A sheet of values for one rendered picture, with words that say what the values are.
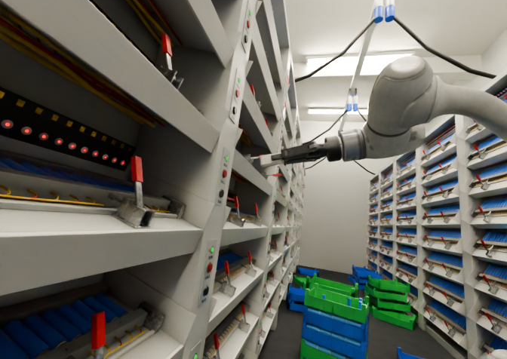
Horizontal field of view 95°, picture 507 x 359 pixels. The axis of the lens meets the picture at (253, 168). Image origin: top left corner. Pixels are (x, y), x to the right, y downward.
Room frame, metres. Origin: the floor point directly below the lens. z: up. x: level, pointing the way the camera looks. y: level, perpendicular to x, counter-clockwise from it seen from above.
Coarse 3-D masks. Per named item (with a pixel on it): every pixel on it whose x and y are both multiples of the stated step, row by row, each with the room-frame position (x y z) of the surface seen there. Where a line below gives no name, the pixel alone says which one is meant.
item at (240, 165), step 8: (240, 136) 0.54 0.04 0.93; (240, 160) 0.61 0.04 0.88; (232, 168) 0.58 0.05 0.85; (240, 168) 0.63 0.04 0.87; (248, 168) 0.69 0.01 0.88; (232, 176) 1.02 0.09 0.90; (240, 176) 0.98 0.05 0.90; (248, 176) 0.72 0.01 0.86; (256, 176) 0.80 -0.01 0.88; (272, 176) 1.13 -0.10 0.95; (256, 184) 0.83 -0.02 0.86; (264, 184) 0.94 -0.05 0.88; (272, 184) 1.13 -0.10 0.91
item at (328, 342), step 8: (304, 328) 1.36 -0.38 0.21; (304, 336) 1.36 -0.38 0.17; (312, 336) 1.34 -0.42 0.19; (320, 336) 1.32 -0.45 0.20; (328, 336) 1.30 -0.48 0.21; (320, 344) 1.32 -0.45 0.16; (328, 344) 1.30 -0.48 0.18; (336, 344) 1.28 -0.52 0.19; (344, 344) 1.26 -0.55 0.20; (344, 352) 1.26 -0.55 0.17; (352, 352) 1.24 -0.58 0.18; (360, 352) 1.22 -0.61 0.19
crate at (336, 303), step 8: (312, 296) 1.34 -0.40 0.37; (320, 296) 1.52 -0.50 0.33; (328, 296) 1.49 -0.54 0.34; (336, 296) 1.47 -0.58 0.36; (344, 296) 1.45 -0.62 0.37; (368, 296) 1.38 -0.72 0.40; (304, 304) 1.37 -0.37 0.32; (312, 304) 1.34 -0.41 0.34; (320, 304) 1.32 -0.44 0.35; (328, 304) 1.30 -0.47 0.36; (336, 304) 1.28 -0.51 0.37; (344, 304) 1.44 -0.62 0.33; (352, 304) 1.42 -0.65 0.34; (368, 304) 1.35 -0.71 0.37; (336, 312) 1.28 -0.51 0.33; (344, 312) 1.26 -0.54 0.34; (352, 312) 1.24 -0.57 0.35; (360, 312) 1.22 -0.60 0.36; (368, 312) 1.37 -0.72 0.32; (360, 320) 1.22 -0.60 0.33
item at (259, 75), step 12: (252, 36) 0.58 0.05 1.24; (252, 48) 0.67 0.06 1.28; (252, 60) 0.73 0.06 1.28; (264, 60) 0.70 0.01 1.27; (252, 72) 0.81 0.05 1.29; (264, 72) 0.74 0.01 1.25; (264, 84) 0.87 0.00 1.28; (264, 96) 0.97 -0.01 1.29; (276, 96) 0.95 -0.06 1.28; (264, 108) 1.10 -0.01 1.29; (276, 108) 1.01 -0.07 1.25
